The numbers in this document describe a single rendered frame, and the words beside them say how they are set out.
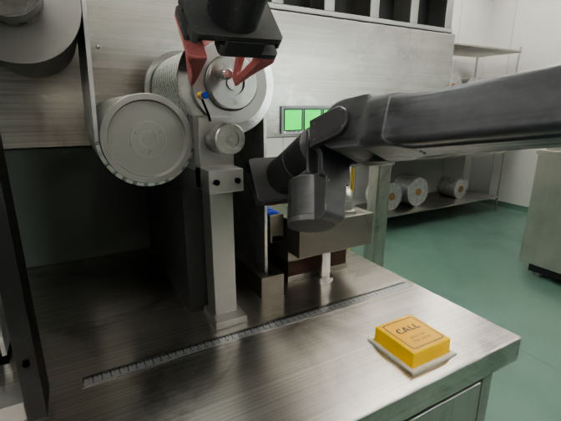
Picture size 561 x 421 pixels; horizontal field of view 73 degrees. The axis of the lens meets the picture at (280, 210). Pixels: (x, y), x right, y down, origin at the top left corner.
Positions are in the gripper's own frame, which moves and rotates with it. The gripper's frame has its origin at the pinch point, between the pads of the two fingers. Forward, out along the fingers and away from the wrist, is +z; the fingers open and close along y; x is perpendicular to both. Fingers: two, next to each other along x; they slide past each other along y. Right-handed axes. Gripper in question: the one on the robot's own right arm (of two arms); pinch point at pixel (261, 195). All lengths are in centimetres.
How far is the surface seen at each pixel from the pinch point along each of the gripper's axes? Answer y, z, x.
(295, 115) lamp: 24.4, 19.5, 25.5
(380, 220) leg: 73, 54, -1
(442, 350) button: 11.7, -17.3, -28.4
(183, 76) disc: -12.6, -11.1, 15.0
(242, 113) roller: -4.4, -9.5, 10.3
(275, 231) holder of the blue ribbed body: 2.0, 1.8, -6.2
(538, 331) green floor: 190, 85, -75
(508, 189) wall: 444, 222, 31
